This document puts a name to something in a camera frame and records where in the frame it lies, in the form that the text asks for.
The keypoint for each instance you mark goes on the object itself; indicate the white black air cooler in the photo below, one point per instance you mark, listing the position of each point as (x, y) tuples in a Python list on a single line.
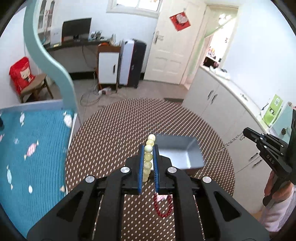
[(131, 60)]

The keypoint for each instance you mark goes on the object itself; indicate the white window frame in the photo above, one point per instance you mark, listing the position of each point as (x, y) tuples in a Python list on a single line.
[(148, 8)]

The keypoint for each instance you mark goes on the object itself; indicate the black computer monitor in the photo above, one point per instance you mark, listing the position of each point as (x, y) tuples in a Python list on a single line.
[(77, 29)]

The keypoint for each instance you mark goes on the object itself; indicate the white glass door cupboard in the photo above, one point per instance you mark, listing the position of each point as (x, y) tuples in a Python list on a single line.
[(45, 20)]

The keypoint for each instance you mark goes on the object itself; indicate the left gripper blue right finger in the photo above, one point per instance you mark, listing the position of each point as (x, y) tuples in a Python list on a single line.
[(155, 168)]

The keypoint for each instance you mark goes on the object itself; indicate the red cartoon bag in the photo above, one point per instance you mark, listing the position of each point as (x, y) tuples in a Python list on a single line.
[(21, 74)]

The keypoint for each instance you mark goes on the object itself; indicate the dark corner desk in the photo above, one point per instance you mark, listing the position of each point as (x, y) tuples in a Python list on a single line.
[(76, 56)]

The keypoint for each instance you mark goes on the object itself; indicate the blue candy pattern bedspread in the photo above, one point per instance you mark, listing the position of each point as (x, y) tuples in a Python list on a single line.
[(34, 147)]

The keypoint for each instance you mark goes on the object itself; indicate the person's right hand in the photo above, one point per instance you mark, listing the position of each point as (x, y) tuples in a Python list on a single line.
[(281, 195)]

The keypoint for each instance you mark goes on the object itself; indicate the white small cabinet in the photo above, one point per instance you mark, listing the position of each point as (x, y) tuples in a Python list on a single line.
[(107, 64)]

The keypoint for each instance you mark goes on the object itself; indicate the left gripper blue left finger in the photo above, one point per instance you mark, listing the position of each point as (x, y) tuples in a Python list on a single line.
[(141, 167)]

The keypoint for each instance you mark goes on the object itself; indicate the grey metal storage box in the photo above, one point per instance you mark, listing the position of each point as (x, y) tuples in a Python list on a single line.
[(183, 151)]

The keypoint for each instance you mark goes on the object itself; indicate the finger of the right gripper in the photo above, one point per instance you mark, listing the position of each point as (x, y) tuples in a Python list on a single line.
[(253, 135)]

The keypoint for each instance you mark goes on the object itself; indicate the white low cabinet row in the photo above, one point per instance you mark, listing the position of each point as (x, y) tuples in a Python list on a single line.
[(220, 104)]

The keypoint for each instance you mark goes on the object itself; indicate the red door decoration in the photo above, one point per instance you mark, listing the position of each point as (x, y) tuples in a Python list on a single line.
[(180, 21)]

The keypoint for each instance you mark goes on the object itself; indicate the teal curved bed frame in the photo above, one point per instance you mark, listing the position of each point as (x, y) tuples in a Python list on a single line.
[(45, 61)]

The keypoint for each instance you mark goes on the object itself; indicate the white power strip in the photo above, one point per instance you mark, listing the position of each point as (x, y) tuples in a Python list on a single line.
[(105, 91)]

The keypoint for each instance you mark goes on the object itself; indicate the green paper bag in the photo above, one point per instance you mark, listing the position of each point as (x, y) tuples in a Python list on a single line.
[(273, 111)]

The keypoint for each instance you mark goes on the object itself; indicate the white panel door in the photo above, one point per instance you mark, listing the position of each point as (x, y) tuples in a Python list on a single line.
[(170, 50)]

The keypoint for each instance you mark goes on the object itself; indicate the wooden chair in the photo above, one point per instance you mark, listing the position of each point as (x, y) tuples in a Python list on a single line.
[(34, 88)]

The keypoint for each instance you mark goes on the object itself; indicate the brown polka dot tablecloth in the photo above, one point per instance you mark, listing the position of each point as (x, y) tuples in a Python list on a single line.
[(114, 133)]

